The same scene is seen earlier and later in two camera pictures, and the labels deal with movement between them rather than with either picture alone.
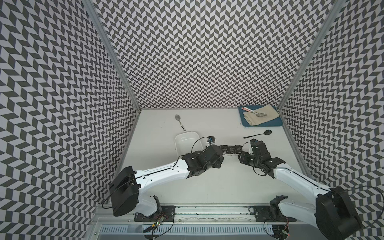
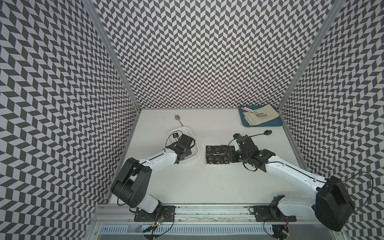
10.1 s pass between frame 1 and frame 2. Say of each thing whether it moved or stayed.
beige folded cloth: stayed
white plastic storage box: moved
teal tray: stayed
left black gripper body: moved
